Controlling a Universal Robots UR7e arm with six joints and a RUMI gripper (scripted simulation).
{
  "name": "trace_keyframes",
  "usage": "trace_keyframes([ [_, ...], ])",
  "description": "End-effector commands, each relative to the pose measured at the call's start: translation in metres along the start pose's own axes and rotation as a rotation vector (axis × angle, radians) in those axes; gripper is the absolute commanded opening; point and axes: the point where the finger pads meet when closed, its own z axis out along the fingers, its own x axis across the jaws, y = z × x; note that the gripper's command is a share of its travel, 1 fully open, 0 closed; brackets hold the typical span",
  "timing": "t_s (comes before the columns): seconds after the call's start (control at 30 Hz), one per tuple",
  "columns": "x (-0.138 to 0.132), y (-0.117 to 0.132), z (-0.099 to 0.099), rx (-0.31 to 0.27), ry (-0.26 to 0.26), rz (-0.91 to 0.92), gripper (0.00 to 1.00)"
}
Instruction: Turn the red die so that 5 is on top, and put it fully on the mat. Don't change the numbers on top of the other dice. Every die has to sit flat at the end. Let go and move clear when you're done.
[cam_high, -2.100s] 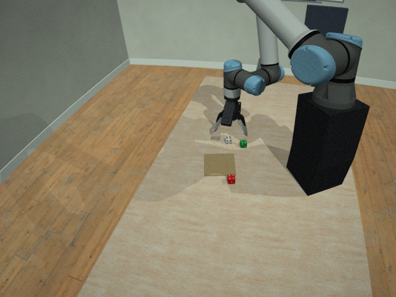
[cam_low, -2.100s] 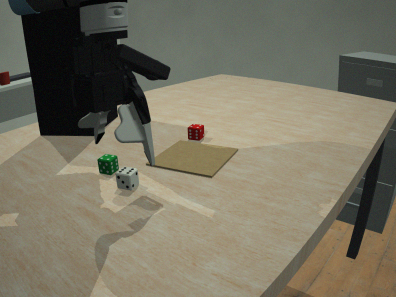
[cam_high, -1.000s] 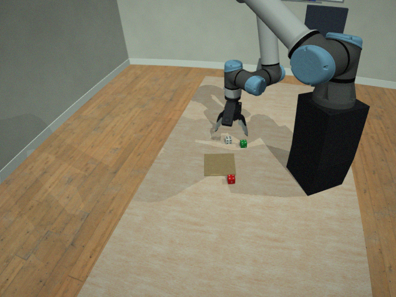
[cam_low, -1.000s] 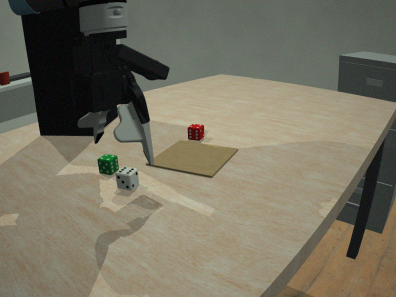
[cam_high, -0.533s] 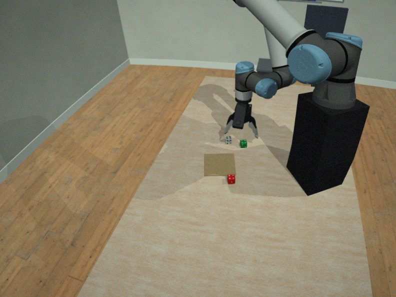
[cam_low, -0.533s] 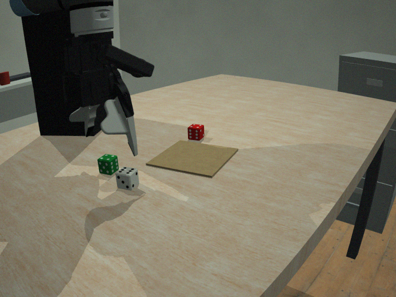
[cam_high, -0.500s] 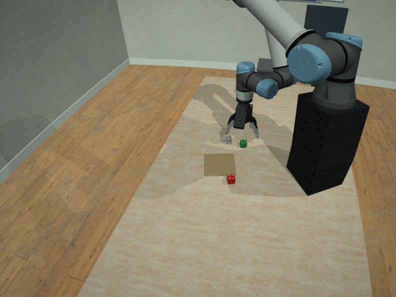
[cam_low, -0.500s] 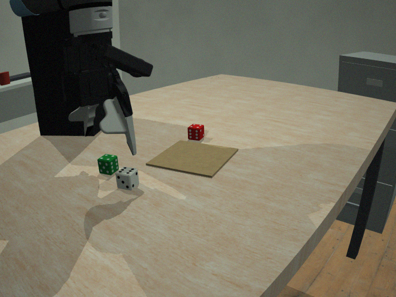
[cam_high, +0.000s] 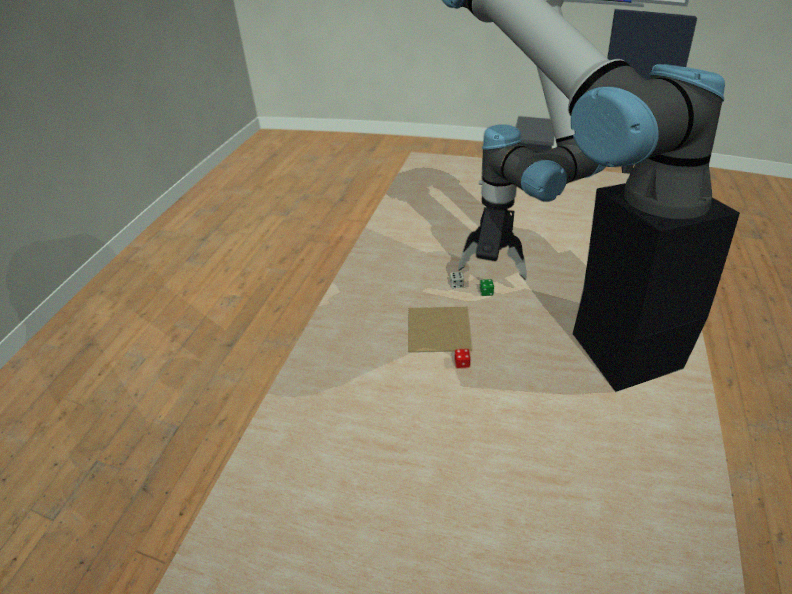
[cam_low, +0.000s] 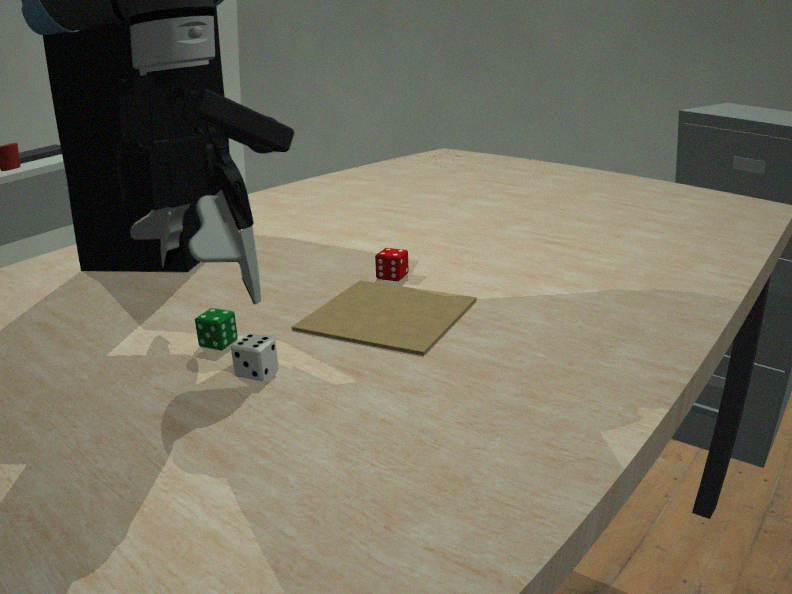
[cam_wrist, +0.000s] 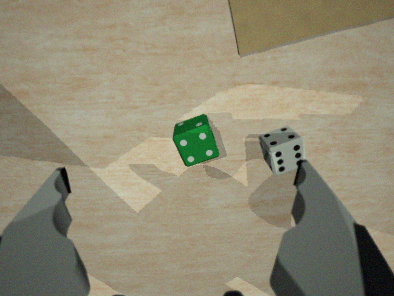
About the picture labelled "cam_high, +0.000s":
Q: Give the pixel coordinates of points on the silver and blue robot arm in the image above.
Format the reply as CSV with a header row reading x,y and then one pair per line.
x,y
675,112

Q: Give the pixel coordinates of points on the red die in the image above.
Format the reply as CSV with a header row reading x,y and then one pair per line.
x,y
462,358

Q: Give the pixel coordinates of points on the green die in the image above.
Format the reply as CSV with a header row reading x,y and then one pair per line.
x,y
486,287

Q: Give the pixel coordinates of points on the tan flat mat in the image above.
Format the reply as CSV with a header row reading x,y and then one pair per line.
x,y
439,329

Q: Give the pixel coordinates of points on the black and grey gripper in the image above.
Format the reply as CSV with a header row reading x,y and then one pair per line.
x,y
515,251

